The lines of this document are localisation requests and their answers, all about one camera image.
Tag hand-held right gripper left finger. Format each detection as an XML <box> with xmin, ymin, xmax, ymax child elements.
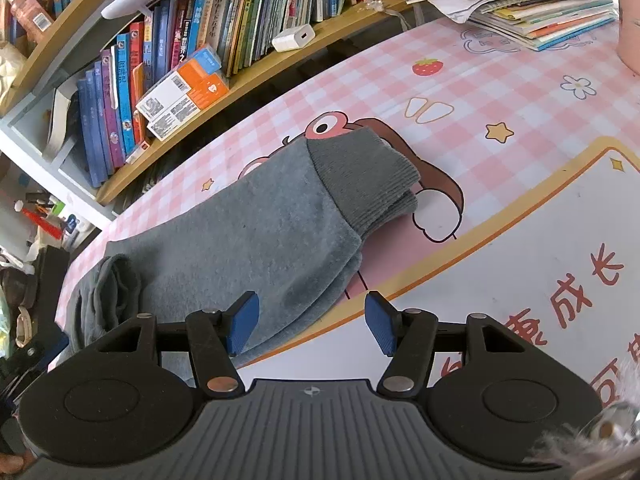
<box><xmin>91</xmin><ymin>291</ymin><xmax>261</xmax><ymax>397</ymax></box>

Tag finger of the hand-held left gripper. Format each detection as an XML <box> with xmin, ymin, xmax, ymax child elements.
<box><xmin>22</xmin><ymin>334</ymin><xmax>69</xmax><ymax>377</ymax></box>

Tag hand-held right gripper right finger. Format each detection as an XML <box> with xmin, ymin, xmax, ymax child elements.
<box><xmin>364</xmin><ymin>291</ymin><xmax>542</xmax><ymax>399</ymax></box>

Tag grey sweatpants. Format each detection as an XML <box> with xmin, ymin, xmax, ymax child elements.
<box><xmin>65</xmin><ymin>127</ymin><xmax>422</xmax><ymax>387</ymax></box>

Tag dark bag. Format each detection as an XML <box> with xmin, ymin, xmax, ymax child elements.
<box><xmin>0</xmin><ymin>247</ymin><xmax>72</xmax><ymax>361</ymax></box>

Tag pens in holder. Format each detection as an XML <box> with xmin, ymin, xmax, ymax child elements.
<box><xmin>24</xmin><ymin>191</ymin><xmax>57</xmax><ymax>216</ymax></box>

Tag pink checked cartoon desk mat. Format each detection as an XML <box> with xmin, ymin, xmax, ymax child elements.
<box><xmin>54</xmin><ymin>14</ymin><xmax>640</xmax><ymax>411</ymax></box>

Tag grey fluffy sleeve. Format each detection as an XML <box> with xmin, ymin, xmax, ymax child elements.
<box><xmin>530</xmin><ymin>400</ymin><xmax>640</xmax><ymax>480</ymax></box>

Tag orange blue white box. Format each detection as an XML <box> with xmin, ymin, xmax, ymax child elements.
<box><xmin>136</xmin><ymin>46</ymin><xmax>223</xmax><ymax>122</ymax></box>

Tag wooden bookshelf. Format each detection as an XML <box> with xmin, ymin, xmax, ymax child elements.
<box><xmin>0</xmin><ymin>0</ymin><xmax>427</xmax><ymax>222</ymax></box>

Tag white charger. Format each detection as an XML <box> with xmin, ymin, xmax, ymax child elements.
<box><xmin>271</xmin><ymin>25</ymin><xmax>317</xmax><ymax>54</ymax></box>

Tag row of books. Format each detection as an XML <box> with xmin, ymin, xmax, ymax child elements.
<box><xmin>42</xmin><ymin>0</ymin><xmax>382</xmax><ymax>189</ymax></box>

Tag pink pump bottle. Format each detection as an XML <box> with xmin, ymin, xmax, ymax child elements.
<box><xmin>9</xmin><ymin>0</ymin><xmax>55</xmax><ymax>44</ymax></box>

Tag stack of booklets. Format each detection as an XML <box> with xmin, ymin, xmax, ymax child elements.
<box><xmin>374</xmin><ymin>0</ymin><xmax>621</xmax><ymax>53</ymax></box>

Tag pink container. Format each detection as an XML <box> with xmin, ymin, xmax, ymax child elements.
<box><xmin>615</xmin><ymin>0</ymin><xmax>640</xmax><ymax>77</ymax></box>

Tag beige strap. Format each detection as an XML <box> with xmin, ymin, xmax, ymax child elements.
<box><xmin>14</xmin><ymin>305</ymin><xmax>37</xmax><ymax>349</ymax></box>

